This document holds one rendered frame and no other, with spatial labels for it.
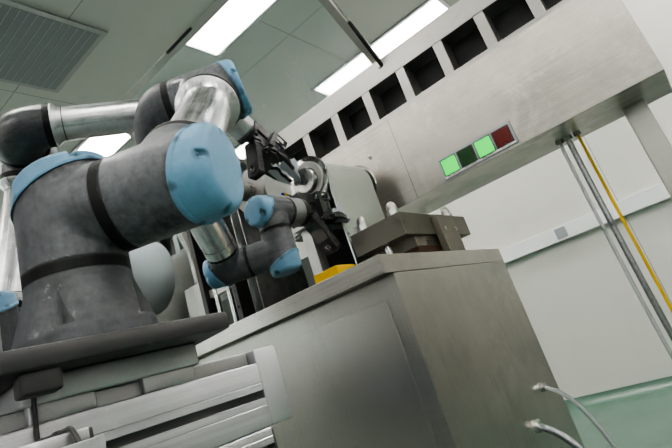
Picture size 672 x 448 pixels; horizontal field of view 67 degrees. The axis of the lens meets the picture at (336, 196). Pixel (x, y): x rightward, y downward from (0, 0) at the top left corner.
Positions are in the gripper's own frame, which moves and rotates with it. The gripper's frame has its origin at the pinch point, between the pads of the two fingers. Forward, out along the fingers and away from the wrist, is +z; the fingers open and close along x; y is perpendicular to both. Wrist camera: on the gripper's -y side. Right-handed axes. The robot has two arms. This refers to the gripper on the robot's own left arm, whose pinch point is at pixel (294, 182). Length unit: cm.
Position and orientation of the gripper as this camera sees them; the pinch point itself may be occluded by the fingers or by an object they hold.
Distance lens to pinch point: 150.0
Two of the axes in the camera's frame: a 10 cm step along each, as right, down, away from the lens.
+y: 1.5, -6.5, 7.4
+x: -7.3, 4.3, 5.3
